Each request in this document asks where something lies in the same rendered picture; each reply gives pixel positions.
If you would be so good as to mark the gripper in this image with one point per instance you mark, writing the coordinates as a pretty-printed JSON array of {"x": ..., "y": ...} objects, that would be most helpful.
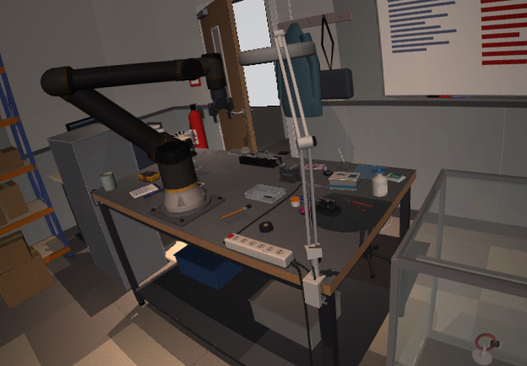
[{"x": 219, "y": 98}]

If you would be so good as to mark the black shoulder bag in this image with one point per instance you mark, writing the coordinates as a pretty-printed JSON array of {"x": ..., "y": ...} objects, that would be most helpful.
[{"x": 336, "y": 83}]

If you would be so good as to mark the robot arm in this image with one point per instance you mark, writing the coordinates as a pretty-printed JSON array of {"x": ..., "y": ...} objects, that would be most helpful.
[{"x": 119, "y": 112}]

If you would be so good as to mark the clear plastic parts box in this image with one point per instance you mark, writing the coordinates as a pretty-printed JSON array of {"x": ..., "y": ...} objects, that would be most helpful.
[{"x": 264, "y": 194}]

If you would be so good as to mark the magenta small pod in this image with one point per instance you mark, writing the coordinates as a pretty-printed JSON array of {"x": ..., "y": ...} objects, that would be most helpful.
[{"x": 302, "y": 211}]

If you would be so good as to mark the white and teal box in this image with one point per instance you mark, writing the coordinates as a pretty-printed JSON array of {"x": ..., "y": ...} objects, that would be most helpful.
[{"x": 345, "y": 180}]

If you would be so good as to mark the black charging cradle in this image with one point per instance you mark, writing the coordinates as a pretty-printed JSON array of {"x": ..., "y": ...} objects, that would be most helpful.
[{"x": 329, "y": 209}]

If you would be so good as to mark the large cardboard box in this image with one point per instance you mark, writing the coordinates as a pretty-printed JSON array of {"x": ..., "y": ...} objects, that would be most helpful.
[{"x": 29, "y": 283}]

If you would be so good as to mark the red fire extinguisher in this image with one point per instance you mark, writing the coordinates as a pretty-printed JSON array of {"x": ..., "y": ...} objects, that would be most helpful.
[{"x": 198, "y": 129}]

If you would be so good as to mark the brown wooden door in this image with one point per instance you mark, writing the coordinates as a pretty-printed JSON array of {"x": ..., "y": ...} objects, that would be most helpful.
[{"x": 232, "y": 77}]

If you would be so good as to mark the grey workbench with wooden edge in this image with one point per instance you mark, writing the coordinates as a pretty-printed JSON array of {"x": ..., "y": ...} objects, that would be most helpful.
[{"x": 230, "y": 184}]

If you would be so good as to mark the white clamp desk lamp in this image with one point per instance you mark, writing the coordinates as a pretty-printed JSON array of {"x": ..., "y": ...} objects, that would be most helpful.
[{"x": 293, "y": 106}]

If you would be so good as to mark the dark grey small stand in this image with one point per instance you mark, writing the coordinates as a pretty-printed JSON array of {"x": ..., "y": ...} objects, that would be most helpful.
[{"x": 288, "y": 174}]

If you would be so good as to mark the teal hanging jacket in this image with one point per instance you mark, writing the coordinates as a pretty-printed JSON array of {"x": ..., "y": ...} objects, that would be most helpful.
[{"x": 306, "y": 81}]

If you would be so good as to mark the yellow multimeter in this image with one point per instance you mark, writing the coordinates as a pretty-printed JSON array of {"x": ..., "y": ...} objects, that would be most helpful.
[{"x": 148, "y": 176}]

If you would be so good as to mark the pink flat packet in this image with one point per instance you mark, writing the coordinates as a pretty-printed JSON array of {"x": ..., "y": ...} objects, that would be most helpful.
[{"x": 315, "y": 166}]

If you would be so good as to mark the white label sheet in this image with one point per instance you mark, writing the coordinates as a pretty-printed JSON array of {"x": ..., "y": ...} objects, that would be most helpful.
[{"x": 144, "y": 191}]

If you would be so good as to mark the white pot with orange lid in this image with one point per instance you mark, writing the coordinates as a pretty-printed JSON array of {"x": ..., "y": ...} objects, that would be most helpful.
[{"x": 295, "y": 202}]

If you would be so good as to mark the black round cap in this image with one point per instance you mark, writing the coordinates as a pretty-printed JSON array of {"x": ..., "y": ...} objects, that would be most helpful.
[{"x": 327, "y": 171}]

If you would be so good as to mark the black tape roll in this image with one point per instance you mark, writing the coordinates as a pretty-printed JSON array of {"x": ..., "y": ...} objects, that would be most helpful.
[{"x": 266, "y": 227}]

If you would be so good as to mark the pale green mug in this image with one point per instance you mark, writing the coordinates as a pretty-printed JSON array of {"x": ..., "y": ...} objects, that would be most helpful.
[{"x": 108, "y": 182}]

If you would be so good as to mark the white power strip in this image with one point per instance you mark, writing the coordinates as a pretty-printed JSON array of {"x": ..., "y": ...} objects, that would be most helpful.
[{"x": 257, "y": 248}]

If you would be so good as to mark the blue plastic bin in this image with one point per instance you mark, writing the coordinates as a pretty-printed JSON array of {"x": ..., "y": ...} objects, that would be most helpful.
[{"x": 206, "y": 265}]

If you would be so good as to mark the blue mat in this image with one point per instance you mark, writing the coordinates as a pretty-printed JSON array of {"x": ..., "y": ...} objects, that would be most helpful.
[{"x": 366, "y": 169}]

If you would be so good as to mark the grey metal cabinet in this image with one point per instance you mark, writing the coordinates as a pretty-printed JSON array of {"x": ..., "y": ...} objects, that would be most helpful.
[{"x": 82, "y": 184}]

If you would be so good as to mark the white bottle with blue cap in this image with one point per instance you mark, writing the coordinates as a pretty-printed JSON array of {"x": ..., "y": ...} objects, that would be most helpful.
[{"x": 379, "y": 184}]

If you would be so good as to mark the green and white small board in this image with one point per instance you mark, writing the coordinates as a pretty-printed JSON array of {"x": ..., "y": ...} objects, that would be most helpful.
[{"x": 396, "y": 177}]

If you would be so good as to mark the blue and orange shelf unit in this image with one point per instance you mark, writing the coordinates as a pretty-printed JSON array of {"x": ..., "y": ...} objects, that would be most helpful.
[{"x": 37, "y": 184}]

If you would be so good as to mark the black stool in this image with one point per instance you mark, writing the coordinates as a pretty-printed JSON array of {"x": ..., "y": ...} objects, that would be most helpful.
[{"x": 370, "y": 250}]

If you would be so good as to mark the grey plastic bin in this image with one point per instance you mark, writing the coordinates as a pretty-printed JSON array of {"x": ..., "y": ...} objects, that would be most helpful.
[{"x": 280, "y": 308}]

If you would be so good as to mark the glass display cabinet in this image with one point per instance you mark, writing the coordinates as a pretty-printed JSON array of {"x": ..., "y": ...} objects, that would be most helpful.
[{"x": 453, "y": 267}]

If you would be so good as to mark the red wall sign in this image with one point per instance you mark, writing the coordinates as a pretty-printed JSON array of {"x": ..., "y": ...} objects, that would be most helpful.
[{"x": 194, "y": 82}]

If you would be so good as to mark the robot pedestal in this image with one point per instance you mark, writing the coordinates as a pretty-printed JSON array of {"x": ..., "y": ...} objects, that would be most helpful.
[{"x": 183, "y": 203}]

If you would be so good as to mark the grey wall coat rack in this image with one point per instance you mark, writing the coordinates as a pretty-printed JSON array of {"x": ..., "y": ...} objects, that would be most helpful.
[{"x": 329, "y": 16}]

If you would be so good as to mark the white wall board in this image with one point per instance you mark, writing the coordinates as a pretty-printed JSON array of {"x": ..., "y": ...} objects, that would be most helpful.
[{"x": 448, "y": 61}]

